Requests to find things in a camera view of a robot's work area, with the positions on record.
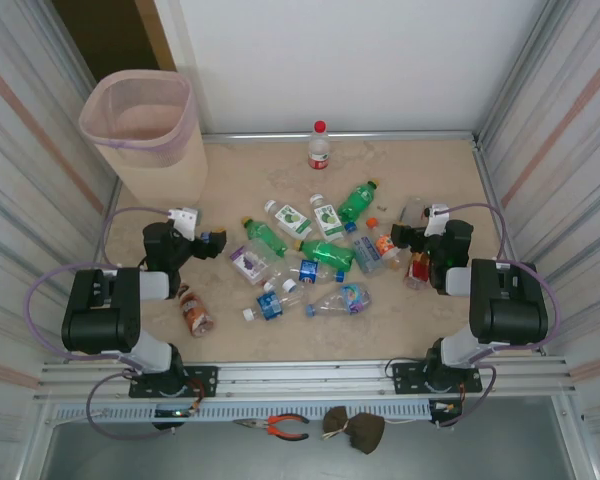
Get green bottle yellow cap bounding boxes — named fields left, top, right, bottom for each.
left=240, top=216, right=290, bottom=262
left=292, top=238, right=356, bottom=274
left=336, top=178, right=381, bottom=224

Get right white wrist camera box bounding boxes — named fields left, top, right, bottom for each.
left=423, top=203, right=451, bottom=237

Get aluminium mounting rail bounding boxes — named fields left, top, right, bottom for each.
left=34, top=355, right=579, bottom=401

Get clear bottle lime label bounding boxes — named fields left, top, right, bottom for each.
left=263, top=199, right=314, bottom=240
left=308, top=193, right=346, bottom=242

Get red yellow label bottle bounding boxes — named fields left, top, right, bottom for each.
left=403, top=249, right=434, bottom=292

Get aluminium back frame rail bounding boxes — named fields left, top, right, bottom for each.
left=202, top=130, right=479, bottom=144

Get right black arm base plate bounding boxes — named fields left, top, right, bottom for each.
left=392, top=362, right=484, bottom=396

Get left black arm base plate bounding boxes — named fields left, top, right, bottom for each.
left=128, top=365, right=219, bottom=399

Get grey metal shelf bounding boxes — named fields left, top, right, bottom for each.
left=19, top=422, right=589, bottom=480

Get blue label bottle white cap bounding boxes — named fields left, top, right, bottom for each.
left=242, top=292, right=306, bottom=322

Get orange handled pliers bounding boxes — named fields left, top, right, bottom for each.
left=232, top=413, right=311, bottom=442

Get aluminium corner post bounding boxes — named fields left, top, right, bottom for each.
left=472, top=0, right=569, bottom=139

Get slotted grey cable duct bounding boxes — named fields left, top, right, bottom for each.
left=54, top=399, right=434, bottom=424

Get clear bottle red cap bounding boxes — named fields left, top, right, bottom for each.
left=307, top=119, right=331, bottom=171

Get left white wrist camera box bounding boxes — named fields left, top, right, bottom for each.
left=168, top=206, right=202, bottom=235

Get brown cloth bundle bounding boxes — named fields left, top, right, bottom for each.
left=322, top=405, right=386, bottom=456

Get clear bottle white cap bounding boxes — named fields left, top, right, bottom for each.
left=252, top=238, right=299, bottom=294

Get orange label bottle orange cap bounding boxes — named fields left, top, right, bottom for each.
left=365, top=216, right=405, bottom=272

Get beige bin with pink liner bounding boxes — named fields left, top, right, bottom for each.
left=78, top=69, right=210, bottom=204

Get brown label bottle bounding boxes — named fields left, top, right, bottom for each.
left=175, top=283, right=216, bottom=339

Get clear bottle dark blue label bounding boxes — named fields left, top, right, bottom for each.
left=284, top=257, right=346, bottom=287

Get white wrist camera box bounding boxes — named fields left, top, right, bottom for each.
left=168, top=206, right=202, bottom=235
left=423, top=203, right=451, bottom=237

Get purple grape label bottle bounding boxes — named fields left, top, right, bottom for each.
left=228, top=244, right=277, bottom=294

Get bottle colourful label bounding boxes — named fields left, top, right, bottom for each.
left=305, top=282, right=372, bottom=319

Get brown wooden door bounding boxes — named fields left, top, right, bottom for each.
left=133, top=0, right=178, bottom=71

